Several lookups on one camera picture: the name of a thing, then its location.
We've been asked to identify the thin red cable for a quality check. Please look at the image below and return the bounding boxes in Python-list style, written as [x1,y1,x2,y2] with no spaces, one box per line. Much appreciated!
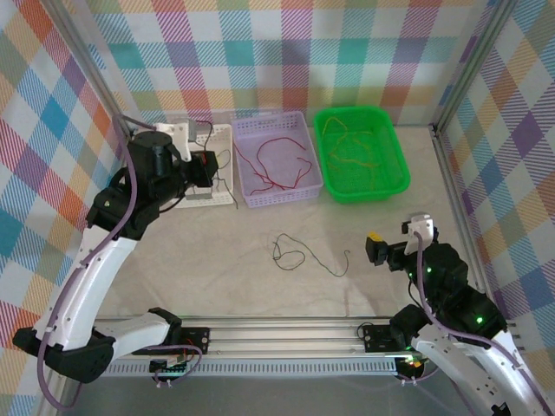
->
[257,137,308,190]
[233,142,277,196]
[277,156,314,191]

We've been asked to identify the white plastic basket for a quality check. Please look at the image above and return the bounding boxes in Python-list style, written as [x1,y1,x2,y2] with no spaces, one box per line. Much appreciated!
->
[173,123,238,210]

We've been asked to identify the purple plastic basket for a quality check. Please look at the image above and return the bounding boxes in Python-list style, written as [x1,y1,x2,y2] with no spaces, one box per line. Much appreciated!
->
[231,110,324,209]

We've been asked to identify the green plastic basket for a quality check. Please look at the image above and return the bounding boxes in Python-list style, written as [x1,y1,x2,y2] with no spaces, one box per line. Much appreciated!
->
[312,106,411,205]

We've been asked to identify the small green circuit board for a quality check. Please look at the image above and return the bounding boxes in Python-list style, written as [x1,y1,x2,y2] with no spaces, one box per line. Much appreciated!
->
[149,358,192,378]
[396,354,428,377]

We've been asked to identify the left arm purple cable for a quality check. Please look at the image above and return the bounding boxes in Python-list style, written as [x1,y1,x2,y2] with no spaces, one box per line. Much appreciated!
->
[36,113,205,412]

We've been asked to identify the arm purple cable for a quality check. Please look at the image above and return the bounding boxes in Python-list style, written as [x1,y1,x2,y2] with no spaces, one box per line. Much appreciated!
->
[407,231,555,416]
[36,113,205,412]

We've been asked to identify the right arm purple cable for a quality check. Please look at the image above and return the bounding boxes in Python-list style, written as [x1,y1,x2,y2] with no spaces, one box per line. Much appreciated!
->
[407,231,555,416]

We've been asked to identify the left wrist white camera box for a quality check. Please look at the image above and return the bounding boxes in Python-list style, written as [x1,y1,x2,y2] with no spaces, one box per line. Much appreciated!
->
[153,120,201,162]

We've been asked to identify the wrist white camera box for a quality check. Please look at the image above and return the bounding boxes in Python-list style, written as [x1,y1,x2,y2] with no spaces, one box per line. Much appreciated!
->
[401,211,438,257]
[153,120,201,162]

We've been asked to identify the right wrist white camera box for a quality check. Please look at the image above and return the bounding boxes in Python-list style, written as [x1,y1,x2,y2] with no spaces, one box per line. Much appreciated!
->
[401,211,438,257]

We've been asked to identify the aluminium side rail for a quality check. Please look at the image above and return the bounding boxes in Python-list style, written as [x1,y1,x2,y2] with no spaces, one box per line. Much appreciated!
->
[431,125,498,320]

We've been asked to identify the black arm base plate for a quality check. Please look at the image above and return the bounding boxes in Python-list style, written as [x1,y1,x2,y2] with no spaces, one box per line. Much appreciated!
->
[362,323,417,353]
[180,327,211,354]

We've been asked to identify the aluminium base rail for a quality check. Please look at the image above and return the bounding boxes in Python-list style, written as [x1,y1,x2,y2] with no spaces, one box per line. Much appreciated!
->
[93,317,524,361]

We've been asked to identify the aluminium frame post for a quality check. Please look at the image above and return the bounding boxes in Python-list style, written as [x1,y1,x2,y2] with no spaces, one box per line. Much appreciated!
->
[45,0,136,142]
[431,0,524,131]

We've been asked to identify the grey slotted cable duct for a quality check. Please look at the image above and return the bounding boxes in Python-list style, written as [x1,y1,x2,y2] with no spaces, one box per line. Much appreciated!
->
[101,361,400,379]

